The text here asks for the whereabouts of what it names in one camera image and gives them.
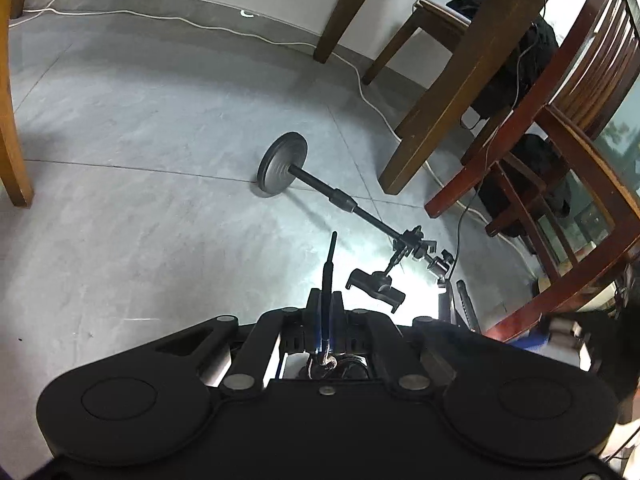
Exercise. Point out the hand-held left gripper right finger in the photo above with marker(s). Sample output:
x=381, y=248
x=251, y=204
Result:
x=338, y=320

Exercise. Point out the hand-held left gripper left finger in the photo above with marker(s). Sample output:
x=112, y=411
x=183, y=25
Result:
x=314, y=320

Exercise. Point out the black stand with round base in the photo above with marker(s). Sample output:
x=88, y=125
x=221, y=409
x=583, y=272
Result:
x=280, y=160

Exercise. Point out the black bag under chair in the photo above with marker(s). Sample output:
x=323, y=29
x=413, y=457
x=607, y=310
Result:
x=545, y=170

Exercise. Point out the brown wooden table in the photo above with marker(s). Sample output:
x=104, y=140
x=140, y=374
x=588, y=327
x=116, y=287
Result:
x=450, y=85

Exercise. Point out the brown wooden stool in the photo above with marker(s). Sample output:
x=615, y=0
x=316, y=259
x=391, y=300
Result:
x=400, y=40

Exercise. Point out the reddish wooden chair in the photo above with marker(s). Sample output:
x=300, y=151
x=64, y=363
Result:
x=575, y=135

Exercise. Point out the black bag on stool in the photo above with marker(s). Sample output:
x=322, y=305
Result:
x=530, y=55

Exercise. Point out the light wooden chair leg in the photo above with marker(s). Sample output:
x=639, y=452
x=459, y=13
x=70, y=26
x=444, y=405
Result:
x=12, y=150

